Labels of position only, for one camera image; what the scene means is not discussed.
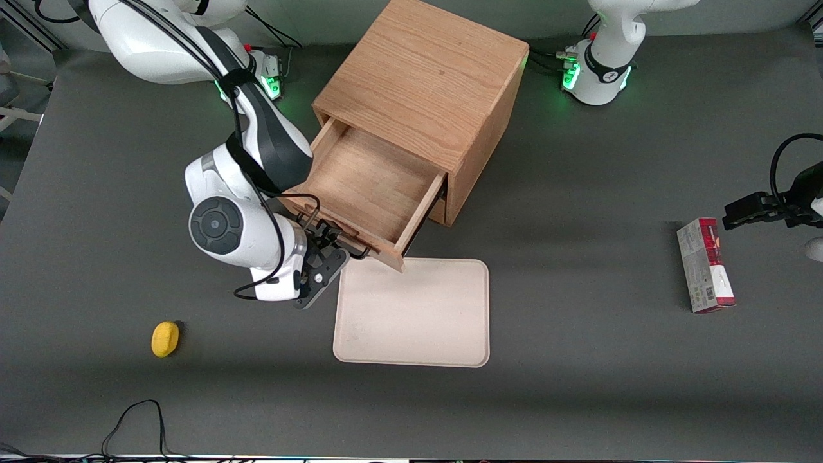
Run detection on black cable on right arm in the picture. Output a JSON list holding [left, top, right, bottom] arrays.
[[119, 0, 322, 302]]

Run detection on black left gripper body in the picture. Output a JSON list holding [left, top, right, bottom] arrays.
[[787, 161, 823, 228]]

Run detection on yellow lemon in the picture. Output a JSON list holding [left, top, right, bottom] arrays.
[[151, 321, 181, 358]]

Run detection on beige rounded tray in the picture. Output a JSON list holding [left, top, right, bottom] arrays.
[[332, 257, 491, 368]]

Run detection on red and white carton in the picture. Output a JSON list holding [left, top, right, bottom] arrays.
[[676, 217, 737, 315]]

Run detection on white metal stand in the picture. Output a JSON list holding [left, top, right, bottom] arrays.
[[0, 44, 57, 133]]

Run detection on black looped cable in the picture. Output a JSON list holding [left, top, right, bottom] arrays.
[[770, 132, 823, 208]]

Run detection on black cable on table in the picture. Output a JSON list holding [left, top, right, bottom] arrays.
[[0, 399, 200, 463]]

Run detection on wooden drawer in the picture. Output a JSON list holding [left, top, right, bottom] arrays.
[[279, 116, 449, 273]]

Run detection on wooden drawer cabinet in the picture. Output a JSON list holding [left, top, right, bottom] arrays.
[[312, 0, 530, 228]]

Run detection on black cables at arm base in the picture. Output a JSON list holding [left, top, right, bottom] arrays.
[[243, 5, 304, 81], [526, 12, 602, 77]]

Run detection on black drawer handle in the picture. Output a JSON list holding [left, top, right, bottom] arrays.
[[299, 212, 372, 260]]

